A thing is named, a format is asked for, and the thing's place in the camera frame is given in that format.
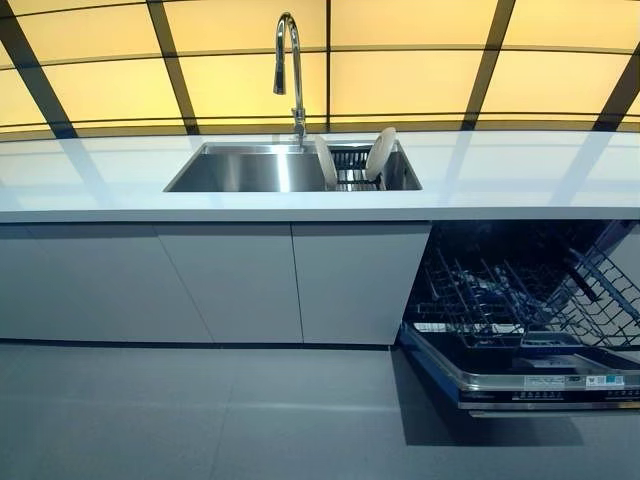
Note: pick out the beige round plate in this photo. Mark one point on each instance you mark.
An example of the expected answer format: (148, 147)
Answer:
(380, 152)
(326, 160)

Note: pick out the white cabinet door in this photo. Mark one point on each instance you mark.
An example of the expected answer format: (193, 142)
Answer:
(355, 285)
(80, 285)
(230, 285)

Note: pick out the black dish drying rack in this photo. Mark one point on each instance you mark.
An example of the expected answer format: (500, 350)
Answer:
(350, 172)

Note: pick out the stainless steel sink basin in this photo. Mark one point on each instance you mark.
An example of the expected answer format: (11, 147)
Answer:
(240, 172)

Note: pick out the chrome gooseneck kitchen faucet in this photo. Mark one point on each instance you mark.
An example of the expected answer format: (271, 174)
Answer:
(299, 75)

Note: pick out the dark window frame grid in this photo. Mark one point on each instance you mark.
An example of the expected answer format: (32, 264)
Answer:
(164, 30)

